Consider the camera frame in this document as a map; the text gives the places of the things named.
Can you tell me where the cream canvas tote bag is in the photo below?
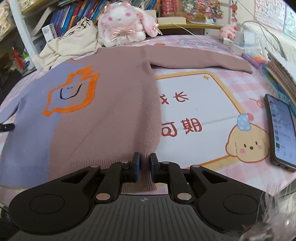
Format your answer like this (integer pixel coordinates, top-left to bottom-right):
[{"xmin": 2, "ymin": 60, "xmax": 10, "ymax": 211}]
[{"xmin": 33, "ymin": 17, "xmax": 101, "ymax": 71}]

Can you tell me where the stack of spiral notebooks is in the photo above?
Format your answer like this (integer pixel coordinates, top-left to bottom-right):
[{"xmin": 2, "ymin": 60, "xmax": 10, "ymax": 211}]
[{"xmin": 266, "ymin": 49, "xmax": 295, "ymax": 104}]

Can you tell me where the red book box set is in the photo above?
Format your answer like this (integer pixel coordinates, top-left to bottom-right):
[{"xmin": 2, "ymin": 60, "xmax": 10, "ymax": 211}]
[{"xmin": 161, "ymin": 0, "xmax": 183, "ymax": 17}]

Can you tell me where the row of colourful books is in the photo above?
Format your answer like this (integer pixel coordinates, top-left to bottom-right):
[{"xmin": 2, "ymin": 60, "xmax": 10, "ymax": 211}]
[{"xmin": 50, "ymin": 1, "xmax": 148, "ymax": 37}]

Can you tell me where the purple and pink knit sweater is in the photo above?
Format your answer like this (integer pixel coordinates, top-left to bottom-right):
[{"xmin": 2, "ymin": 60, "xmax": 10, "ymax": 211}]
[{"xmin": 1, "ymin": 45, "xmax": 252, "ymax": 189}]

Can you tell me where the cream flat box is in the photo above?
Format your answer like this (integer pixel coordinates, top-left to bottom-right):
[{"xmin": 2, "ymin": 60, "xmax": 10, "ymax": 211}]
[{"xmin": 157, "ymin": 16, "xmax": 187, "ymax": 25}]

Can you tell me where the black smartphone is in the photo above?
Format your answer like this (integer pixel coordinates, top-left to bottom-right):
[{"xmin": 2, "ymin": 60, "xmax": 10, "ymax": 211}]
[{"xmin": 264, "ymin": 94, "xmax": 295, "ymax": 172}]

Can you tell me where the white bookshelf frame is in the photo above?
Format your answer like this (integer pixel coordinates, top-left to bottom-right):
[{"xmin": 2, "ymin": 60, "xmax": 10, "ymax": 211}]
[{"xmin": 9, "ymin": 0, "xmax": 42, "ymax": 71}]

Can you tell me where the white pink plush bunny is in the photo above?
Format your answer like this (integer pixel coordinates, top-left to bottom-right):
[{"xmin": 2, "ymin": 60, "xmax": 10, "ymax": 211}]
[{"xmin": 97, "ymin": 1, "xmax": 161, "ymax": 48}]

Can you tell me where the white lotion bottle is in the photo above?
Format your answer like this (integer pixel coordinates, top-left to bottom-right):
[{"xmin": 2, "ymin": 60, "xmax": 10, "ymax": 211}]
[{"xmin": 22, "ymin": 53, "xmax": 36, "ymax": 75}]

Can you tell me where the alphabet wall poster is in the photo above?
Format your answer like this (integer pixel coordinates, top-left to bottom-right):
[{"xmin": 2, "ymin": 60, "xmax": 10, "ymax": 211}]
[{"xmin": 254, "ymin": 0, "xmax": 296, "ymax": 40}]

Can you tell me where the pink checkered cartoon desk mat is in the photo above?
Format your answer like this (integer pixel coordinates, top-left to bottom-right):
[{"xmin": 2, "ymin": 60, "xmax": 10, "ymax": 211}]
[{"xmin": 0, "ymin": 34, "xmax": 296, "ymax": 209}]

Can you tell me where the colourful bead ornament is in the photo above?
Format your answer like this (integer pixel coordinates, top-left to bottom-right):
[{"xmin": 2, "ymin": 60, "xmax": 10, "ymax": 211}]
[{"xmin": 182, "ymin": 0, "xmax": 224, "ymax": 20}]

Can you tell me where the white charging cable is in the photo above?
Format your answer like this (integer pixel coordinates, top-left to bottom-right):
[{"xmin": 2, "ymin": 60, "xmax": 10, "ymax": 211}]
[{"xmin": 172, "ymin": 22, "xmax": 197, "ymax": 37}]

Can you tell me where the white power adapter block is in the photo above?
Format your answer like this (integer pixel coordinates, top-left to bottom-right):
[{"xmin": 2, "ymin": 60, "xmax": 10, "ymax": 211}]
[{"xmin": 222, "ymin": 30, "xmax": 256, "ymax": 56}]

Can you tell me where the small pink plush pig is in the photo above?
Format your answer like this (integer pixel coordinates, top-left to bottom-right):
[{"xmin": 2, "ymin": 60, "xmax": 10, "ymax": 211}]
[{"xmin": 219, "ymin": 25, "xmax": 238, "ymax": 40}]

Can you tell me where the purple pen case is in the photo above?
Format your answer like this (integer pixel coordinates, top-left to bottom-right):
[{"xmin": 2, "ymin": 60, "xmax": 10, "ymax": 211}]
[{"xmin": 242, "ymin": 53, "xmax": 261, "ymax": 69}]

